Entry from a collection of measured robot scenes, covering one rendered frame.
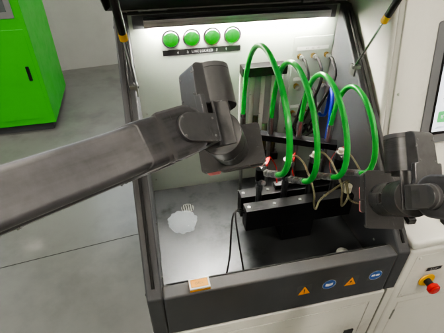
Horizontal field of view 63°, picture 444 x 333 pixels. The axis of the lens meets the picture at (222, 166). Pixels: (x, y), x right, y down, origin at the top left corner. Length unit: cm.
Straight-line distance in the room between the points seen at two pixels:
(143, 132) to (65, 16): 435
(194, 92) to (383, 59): 73
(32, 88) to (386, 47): 288
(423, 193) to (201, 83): 32
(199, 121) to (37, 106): 312
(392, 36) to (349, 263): 60
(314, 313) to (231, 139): 79
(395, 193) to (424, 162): 6
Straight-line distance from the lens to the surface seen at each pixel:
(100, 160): 37
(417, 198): 54
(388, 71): 110
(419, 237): 111
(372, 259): 105
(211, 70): 49
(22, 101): 351
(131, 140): 38
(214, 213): 125
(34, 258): 245
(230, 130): 46
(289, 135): 77
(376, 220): 69
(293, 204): 109
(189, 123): 41
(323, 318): 120
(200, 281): 91
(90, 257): 232
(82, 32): 476
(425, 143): 60
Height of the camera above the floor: 171
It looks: 37 degrees down
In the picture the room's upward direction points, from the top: straight up
